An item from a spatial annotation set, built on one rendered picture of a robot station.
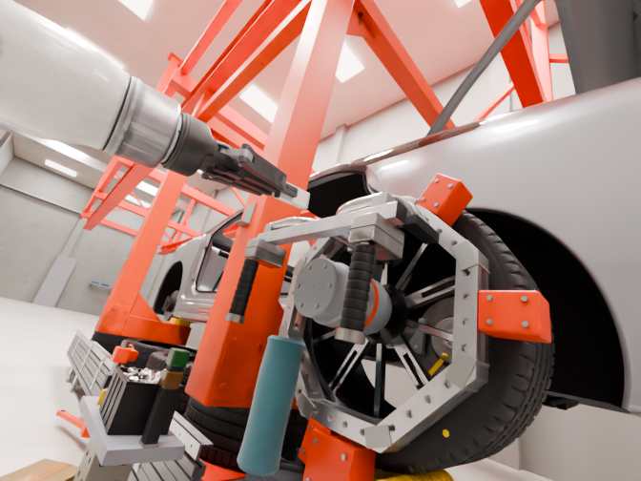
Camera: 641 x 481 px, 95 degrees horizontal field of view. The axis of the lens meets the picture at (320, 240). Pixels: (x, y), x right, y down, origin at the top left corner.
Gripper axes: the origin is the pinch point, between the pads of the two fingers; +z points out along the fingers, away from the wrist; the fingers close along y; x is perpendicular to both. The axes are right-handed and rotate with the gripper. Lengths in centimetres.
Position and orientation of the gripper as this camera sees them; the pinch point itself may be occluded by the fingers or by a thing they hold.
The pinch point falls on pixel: (291, 195)
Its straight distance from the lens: 51.6
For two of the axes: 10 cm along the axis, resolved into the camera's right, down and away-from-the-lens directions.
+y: -7.0, 0.2, 7.1
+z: 6.9, 2.5, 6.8
